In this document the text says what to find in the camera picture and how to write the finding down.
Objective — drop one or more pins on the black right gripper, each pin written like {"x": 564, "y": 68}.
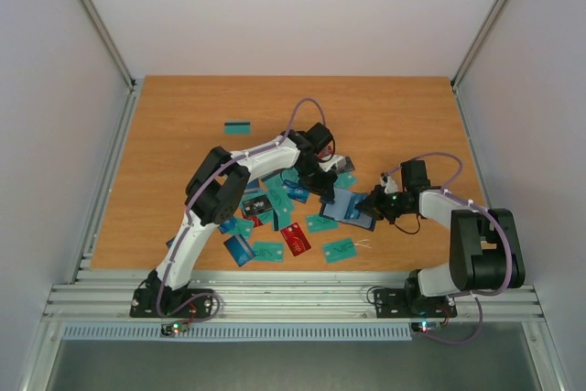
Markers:
{"x": 377, "y": 203}

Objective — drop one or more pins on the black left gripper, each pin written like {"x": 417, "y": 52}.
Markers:
{"x": 325, "y": 186}

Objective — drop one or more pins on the dark blue card holder wallet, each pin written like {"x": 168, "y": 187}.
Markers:
{"x": 343, "y": 209}

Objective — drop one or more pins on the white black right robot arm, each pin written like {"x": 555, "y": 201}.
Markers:
{"x": 485, "y": 255}

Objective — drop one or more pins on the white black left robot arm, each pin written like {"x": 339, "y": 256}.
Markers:
{"x": 213, "y": 195}

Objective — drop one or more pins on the teal vip card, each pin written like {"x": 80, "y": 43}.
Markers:
{"x": 317, "y": 223}
{"x": 339, "y": 251}
{"x": 273, "y": 252}

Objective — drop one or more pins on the black VIP card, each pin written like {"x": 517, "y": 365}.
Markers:
{"x": 256, "y": 205}

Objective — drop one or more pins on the red card centre front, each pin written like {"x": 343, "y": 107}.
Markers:
{"x": 295, "y": 239}

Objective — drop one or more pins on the teal VIP card front right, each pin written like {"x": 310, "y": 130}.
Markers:
{"x": 339, "y": 251}

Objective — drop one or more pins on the teal card with magnetic stripe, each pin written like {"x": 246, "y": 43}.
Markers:
{"x": 237, "y": 128}

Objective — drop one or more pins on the blue striped card front left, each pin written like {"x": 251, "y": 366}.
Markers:
{"x": 239, "y": 249}

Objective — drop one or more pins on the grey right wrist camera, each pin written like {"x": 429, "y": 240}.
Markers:
{"x": 388, "y": 184}

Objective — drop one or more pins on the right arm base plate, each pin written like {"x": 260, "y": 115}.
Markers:
{"x": 392, "y": 303}

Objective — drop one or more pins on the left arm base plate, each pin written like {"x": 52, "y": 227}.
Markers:
{"x": 182, "y": 304}

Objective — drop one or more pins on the aluminium frame post left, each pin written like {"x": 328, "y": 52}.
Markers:
{"x": 103, "y": 33}

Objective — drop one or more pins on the aluminium frame post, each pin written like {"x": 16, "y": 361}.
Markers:
{"x": 490, "y": 20}
{"x": 103, "y": 33}

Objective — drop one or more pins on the aluminium frame post right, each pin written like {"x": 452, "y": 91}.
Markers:
{"x": 490, "y": 20}

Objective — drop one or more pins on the grey slotted cable duct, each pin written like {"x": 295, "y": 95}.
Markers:
{"x": 239, "y": 332}

